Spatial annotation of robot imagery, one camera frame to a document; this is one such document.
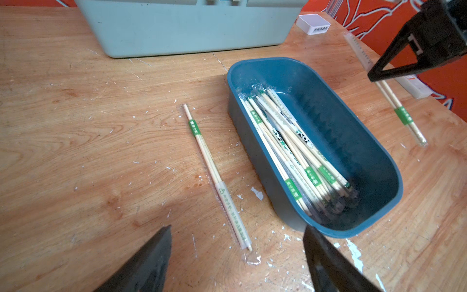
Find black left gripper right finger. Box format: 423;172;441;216
303;225;379;292

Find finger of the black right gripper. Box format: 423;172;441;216
368;15;438;82

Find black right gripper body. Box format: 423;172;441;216
415;1;467;68

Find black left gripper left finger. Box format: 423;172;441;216
96;225;172;292

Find chopsticks pair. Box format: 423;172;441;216
344;32;428;147
182;104;252;251

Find wrapped chopsticks in bin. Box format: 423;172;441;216
248;92;350;211

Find wrapped chopsticks green band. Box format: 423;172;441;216
240;97;322;217

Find wrapped chopsticks panda print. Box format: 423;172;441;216
259;89;354;197

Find grey-green lidded storage box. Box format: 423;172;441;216
76;0;306;58

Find teal plastic chopstick bin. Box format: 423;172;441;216
227;57;403;238

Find white network switch box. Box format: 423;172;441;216
296;14;330;35

